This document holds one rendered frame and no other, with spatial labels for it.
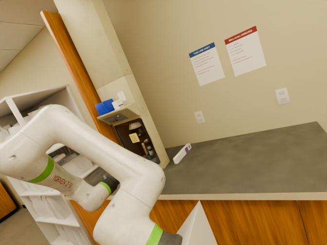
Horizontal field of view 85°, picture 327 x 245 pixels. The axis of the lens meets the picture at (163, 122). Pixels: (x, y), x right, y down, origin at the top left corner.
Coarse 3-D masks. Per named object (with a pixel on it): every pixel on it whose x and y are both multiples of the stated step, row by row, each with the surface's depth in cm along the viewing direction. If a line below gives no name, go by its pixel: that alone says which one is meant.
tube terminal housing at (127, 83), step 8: (120, 80) 129; (128, 80) 129; (104, 88) 138; (112, 88) 135; (120, 88) 132; (128, 88) 128; (136, 88) 134; (104, 96) 141; (112, 96) 137; (128, 96) 131; (136, 96) 132; (128, 104) 133; (136, 104) 130; (144, 104) 138; (144, 112) 136; (128, 120) 139; (144, 120) 134; (152, 120) 143; (152, 128) 140; (152, 136) 138; (160, 144) 144; (160, 152) 142; (160, 160) 140; (168, 160) 149
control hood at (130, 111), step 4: (132, 104) 127; (120, 108) 124; (124, 108) 122; (128, 108) 122; (132, 108) 125; (136, 108) 129; (112, 112) 128; (116, 112) 127; (120, 112) 127; (124, 112) 127; (128, 112) 126; (132, 112) 126; (136, 112) 128; (100, 116) 135; (104, 116) 133; (108, 116) 133; (128, 116) 132; (132, 116) 131; (100, 120) 139; (104, 120) 139
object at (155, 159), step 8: (136, 120) 134; (120, 128) 145; (128, 128) 141; (136, 128) 137; (144, 128) 134; (120, 136) 148; (128, 136) 144; (144, 136) 136; (128, 144) 147; (136, 144) 143; (152, 144) 137; (136, 152) 146; (144, 152) 143; (152, 152) 139; (152, 160) 142
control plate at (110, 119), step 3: (117, 114) 129; (120, 114) 129; (111, 117) 134; (117, 117) 134; (120, 117) 133; (123, 117) 133; (126, 117) 133; (105, 120) 139; (108, 120) 139; (111, 120) 138; (114, 120) 138; (120, 120) 138; (111, 123) 144
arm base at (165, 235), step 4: (164, 232) 54; (164, 236) 52; (168, 236) 53; (172, 236) 53; (176, 236) 53; (180, 236) 54; (160, 240) 51; (164, 240) 51; (168, 240) 51; (172, 240) 52; (176, 240) 51; (180, 240) 52; (160, 244) 50; (164, 244) 50; (168, 244) 50; (172, 244) 50; (176, 244) 50; (180, 244) 51
